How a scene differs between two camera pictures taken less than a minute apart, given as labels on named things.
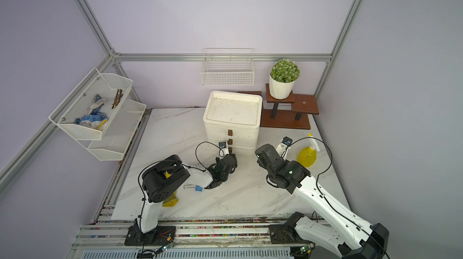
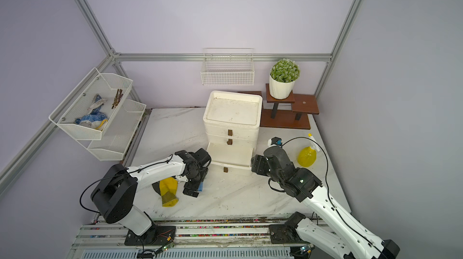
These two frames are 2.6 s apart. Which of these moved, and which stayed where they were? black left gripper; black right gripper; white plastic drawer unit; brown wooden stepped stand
Moved: black left gripper
Stayed: brown wooden stepped stand; white plastic drawer unit; black right gripper
